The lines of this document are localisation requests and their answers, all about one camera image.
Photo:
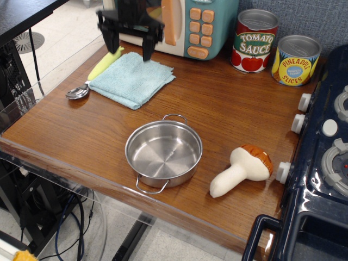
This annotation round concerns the dark blue toy stove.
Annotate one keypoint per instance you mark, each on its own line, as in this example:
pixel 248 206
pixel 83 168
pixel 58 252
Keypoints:
pixel 313 222

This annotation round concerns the light blue towel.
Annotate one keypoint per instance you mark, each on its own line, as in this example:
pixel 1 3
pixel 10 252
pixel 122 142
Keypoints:
pixel 131 81

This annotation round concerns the orange toy plate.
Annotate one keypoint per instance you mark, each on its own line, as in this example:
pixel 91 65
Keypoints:
pixel 155 12

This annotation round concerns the pineapple slices can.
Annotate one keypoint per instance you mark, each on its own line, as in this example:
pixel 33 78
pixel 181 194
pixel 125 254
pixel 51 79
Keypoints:
pixel 296 59

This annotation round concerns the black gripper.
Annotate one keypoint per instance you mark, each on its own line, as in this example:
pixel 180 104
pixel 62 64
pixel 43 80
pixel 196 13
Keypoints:
pixel 131 18

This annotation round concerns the plush toy mushroom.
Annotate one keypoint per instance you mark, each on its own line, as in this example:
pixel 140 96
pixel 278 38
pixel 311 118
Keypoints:
pixel 247 162

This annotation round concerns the spoon with green handle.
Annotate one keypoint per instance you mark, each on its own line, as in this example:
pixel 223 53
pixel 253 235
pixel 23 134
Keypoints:
pixel 100 67

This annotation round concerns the toy microwave oven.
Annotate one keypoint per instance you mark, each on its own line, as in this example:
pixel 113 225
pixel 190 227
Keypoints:
pixel 192 29

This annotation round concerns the stainless steel pot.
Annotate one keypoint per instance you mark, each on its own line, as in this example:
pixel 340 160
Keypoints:
pixel 163 154

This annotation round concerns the black desk left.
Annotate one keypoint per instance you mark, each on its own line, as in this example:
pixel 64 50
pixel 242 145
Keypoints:
pixel 19 16

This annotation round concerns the tomato sauce can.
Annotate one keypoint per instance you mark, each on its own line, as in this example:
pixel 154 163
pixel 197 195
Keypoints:
pixel 254 38

